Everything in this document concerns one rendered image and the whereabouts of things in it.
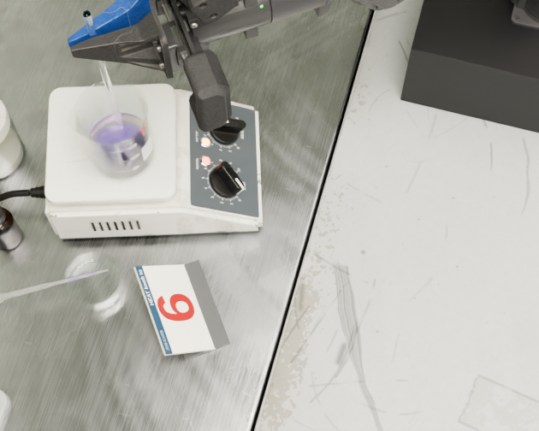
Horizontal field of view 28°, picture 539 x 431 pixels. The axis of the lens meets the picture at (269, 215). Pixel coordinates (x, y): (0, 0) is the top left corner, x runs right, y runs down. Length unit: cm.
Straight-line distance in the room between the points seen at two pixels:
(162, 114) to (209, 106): 21
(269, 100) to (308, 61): 6
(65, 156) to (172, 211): 11
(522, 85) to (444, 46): 8
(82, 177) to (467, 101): 39
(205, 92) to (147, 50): 9
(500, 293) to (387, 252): 11
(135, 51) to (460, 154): 39
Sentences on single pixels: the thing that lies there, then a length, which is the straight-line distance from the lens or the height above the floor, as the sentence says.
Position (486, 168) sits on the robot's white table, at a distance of 110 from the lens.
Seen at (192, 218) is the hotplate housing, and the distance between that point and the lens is 100.
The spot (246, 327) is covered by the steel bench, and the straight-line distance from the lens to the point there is 102.
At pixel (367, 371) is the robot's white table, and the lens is 101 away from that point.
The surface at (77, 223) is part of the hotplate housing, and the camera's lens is 102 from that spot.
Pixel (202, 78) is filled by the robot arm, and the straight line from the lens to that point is 79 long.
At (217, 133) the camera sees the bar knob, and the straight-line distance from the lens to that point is 103.
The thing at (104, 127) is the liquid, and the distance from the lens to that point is 98.
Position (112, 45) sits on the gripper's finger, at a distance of 84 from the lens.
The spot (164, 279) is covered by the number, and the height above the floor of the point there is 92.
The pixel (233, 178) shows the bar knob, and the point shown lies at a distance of 100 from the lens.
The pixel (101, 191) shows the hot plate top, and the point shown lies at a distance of 98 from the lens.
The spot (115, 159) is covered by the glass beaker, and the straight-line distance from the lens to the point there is 94.
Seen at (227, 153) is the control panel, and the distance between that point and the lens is 103.
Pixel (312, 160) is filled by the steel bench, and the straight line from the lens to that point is 108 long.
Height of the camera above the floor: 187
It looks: 67 degrees down
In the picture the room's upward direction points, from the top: 1 degrees counter-clockwise
